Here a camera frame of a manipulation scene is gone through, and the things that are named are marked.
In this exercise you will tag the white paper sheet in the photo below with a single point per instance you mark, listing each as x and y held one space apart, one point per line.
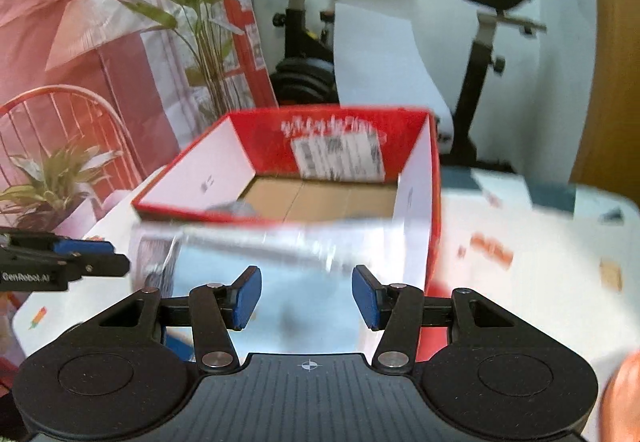
380 61

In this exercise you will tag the clear plastic package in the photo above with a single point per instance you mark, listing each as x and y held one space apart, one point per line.
300 274

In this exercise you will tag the wooden door frame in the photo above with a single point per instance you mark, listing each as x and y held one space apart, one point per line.
615 71

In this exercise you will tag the printed table mat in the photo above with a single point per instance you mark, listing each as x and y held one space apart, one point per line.
550 242

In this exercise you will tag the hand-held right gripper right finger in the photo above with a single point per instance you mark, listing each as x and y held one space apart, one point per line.
365 298

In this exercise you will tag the black exercise bike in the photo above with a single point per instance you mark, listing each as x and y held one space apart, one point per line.
300 76

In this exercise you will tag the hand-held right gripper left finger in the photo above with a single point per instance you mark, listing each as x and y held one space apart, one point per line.
247 298

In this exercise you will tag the red strawberry print cardboard box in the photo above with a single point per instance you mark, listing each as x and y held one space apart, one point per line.
270 141

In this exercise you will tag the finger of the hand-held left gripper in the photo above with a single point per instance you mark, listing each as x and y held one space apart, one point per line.
100 266
82 246

